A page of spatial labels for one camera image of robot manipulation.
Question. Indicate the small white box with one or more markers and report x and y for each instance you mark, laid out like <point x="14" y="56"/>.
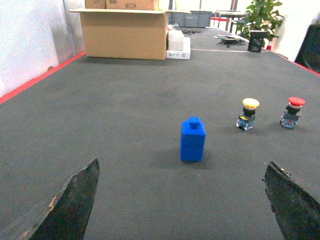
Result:
<point x="175" y="40"/>

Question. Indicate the red mushroom push button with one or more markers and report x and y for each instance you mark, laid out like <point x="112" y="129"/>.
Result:
<point x="289" y="118"/>

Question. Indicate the black device box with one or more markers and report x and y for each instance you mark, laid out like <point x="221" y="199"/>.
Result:
<point x="256" y="40"/>

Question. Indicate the green potted plant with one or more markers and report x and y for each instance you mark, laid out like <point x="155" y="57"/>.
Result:
<point x="261" y="15"/>

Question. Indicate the blue block part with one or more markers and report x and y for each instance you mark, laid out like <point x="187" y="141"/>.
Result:
<point x="192" y="139"/>

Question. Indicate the yellow mushroom push button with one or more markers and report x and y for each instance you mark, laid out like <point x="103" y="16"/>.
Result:
<point x="247" y="118"/>

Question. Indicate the grey plastic crate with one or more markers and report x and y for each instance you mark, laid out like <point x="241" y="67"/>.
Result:
<point x="194" y="19"/>

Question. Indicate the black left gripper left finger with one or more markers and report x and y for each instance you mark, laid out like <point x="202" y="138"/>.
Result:
<point x="68" y="214"/>

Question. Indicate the large cardboard box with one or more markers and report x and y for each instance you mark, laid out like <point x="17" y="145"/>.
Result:
<point x="124" y="34"/>

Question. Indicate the white flat box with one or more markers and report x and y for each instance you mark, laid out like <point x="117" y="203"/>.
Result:
<point x="184" y="54"/>

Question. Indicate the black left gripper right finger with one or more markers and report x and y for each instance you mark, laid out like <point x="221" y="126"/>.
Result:
<point x="295" y="203"/>

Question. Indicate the upper cardboard box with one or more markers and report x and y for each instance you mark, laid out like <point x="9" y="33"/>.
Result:
<point x="148" y="5"/>

